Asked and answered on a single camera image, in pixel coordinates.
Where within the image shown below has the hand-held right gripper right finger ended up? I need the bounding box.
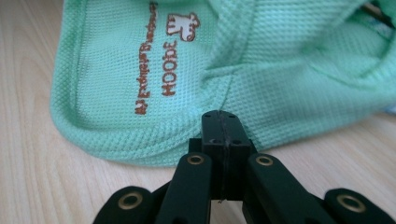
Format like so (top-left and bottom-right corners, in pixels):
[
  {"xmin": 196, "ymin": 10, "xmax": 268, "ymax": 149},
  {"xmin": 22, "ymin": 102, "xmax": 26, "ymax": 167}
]
[{"xmin": 221, "ymin": 110, "xmax": 259, "ymax": 202}]

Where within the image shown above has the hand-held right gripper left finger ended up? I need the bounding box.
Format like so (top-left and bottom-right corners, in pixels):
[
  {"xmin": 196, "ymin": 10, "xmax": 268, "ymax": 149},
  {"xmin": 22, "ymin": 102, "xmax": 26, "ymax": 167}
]
[{"xmin": 188, "ymin": 109, "xmax": 226, "ymax": 202}]

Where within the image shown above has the mint green garment striped lining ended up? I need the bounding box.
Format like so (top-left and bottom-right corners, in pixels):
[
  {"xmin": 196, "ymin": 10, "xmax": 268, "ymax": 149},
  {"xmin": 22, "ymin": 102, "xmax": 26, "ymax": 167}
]
[{"xmin": 49, "ymin": 0, "xmax": 396, "ymax": 168}]

